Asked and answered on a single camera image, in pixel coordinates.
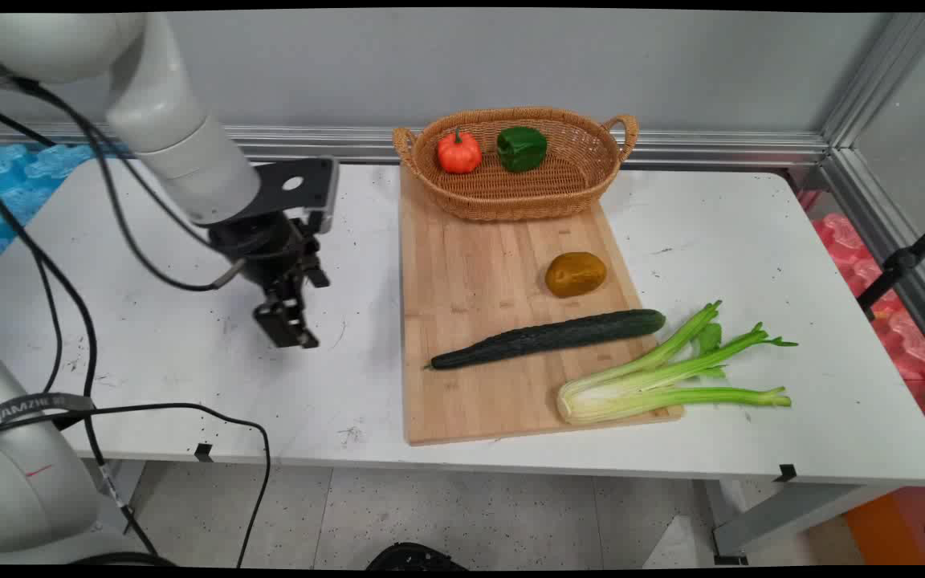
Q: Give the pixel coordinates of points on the woven wicker basket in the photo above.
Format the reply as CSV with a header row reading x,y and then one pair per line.
x,y
511,193

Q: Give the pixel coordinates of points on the black round floor object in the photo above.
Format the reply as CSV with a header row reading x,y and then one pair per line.
x,y
414,556

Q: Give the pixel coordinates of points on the red foam floor mat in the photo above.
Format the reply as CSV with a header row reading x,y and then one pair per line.
x,y
904,337

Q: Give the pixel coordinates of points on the blue foam floor mat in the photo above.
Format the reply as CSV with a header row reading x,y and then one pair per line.
x,y
9,193

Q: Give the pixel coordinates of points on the black grey camera mount bracket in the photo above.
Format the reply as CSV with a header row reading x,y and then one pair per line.
x,y
294,183

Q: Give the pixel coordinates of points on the grey metal table leg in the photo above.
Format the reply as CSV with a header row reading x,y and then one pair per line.
x,y
784,514
127,482

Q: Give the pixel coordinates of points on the slanted aluminium frame rail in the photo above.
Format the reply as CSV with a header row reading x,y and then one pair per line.
x,y
872,209

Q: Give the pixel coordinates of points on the brown potato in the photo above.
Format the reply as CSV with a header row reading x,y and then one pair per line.
x,y
575,274

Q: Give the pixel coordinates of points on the long aluminium frame rail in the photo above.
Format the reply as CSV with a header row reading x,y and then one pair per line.
x,y
711,148

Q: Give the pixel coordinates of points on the dark green cucumber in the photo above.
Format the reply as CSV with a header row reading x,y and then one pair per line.
x,y
551,337

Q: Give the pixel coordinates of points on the green bell pepper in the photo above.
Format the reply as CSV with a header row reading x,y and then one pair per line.
x,y
522,148

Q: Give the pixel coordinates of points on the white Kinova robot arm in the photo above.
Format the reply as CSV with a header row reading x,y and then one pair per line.
x,y
165,112

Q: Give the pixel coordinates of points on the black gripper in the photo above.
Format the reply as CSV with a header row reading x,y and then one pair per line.
x,y
258,245

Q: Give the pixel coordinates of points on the black tripod stand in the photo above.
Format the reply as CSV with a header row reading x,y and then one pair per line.
x,y
900,261

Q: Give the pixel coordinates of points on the black tape mark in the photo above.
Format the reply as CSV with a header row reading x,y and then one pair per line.
x,y
786,473
203,452

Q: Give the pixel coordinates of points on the wooden cutting board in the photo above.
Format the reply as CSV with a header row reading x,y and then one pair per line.
x,y
478,321

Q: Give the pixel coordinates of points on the red tomato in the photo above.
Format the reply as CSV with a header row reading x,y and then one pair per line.
x,y
459,152

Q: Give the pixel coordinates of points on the green celery bunch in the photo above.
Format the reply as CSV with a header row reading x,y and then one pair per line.
x,y
639,385

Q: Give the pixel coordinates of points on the orange floor panel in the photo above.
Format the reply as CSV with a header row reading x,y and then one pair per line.
x,y
884,530

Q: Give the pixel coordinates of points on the aluminium frame corner post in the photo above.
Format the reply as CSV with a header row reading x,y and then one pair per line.
x,y
880,72

